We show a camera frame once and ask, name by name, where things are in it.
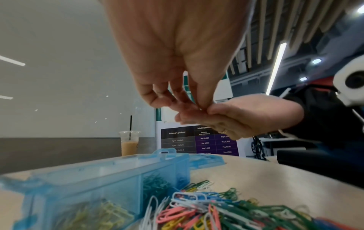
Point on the black drinking straw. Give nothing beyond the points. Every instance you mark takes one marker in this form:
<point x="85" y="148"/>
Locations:
<point x="130" y="123"/>

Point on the round wooden table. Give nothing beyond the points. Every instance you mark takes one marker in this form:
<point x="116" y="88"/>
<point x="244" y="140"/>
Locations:
<point x="296" y="184"/>

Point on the iced coffee plastic cup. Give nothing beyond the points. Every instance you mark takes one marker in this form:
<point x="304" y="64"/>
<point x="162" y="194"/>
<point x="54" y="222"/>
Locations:
<point x="129" y="146"/>

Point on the person's right hand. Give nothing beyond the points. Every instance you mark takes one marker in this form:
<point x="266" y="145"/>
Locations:
<point x="250" y="117"/>

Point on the white wall board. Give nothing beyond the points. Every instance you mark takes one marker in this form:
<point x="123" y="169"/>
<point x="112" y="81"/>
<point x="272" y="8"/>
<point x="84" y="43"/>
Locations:
<point x="57" y="67"/>

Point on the blue compartment organizer box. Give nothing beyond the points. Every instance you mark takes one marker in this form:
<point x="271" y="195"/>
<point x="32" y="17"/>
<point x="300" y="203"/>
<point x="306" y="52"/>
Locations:
<point x="85" y="184"/>

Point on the ceiling light strip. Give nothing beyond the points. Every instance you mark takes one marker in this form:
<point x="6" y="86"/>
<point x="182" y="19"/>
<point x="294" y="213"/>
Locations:
<point x="276" y="67"/>

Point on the person's left hand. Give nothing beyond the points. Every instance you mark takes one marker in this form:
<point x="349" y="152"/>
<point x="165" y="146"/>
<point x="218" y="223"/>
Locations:
<point x="182" y="40"/>

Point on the wooden slat partition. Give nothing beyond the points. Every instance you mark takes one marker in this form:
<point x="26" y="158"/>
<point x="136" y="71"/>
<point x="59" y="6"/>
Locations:
<point x="284" y="22"/>

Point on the pile of coloured paper clips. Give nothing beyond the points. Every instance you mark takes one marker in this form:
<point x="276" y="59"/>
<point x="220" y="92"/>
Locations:
<point x="227" y="211"/>

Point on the bunch of green paper clips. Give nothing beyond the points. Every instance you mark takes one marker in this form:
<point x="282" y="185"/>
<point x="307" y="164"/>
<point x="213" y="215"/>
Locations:
<point x="156" y="186"/>

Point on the standing poster banner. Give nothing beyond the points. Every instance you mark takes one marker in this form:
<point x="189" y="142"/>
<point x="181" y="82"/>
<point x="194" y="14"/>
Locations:
<point x="199" y="139"/>

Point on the blue transparent box lid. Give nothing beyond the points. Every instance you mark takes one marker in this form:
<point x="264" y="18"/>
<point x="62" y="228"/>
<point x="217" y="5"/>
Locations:
<point x="207" y="161"/>

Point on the bunch of yellow paper clips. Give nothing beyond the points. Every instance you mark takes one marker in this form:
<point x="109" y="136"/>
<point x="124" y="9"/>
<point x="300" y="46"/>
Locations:
<point x="96" y="215"/>

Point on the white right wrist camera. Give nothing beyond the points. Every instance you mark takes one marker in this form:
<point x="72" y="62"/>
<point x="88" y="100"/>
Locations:
<point x="352" y="81"/>

